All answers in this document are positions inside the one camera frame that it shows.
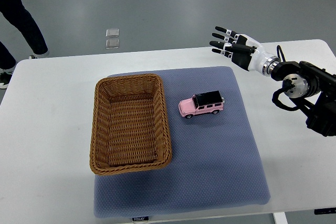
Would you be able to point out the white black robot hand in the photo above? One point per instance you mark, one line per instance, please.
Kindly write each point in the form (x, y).
(243, 51)

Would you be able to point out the pink toy car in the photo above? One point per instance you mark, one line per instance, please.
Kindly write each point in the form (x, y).
(202, 103)

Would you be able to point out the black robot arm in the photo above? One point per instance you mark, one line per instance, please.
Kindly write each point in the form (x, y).
(309, 89)

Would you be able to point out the brown wicker basket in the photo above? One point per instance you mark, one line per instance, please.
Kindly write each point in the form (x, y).
(130, 128)

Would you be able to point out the blue-grey mat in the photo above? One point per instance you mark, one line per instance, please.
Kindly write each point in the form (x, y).
(215, 160)

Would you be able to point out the lower floor socket plate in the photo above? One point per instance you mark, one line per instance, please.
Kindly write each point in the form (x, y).
(112, 43)

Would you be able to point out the floor socket plate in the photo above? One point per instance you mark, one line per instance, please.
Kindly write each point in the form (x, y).
(112, 43)
(112, 32)

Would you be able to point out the upper floor socket plate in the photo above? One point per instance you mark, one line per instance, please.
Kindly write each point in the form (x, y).
(112, 32)

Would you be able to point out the white table leg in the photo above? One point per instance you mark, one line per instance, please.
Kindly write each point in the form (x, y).
(280, 218)

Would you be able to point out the black table control panel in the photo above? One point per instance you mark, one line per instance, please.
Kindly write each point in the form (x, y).
(325, 211)

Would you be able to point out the person in dark trousers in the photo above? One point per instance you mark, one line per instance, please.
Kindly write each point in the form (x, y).
(18, 16)

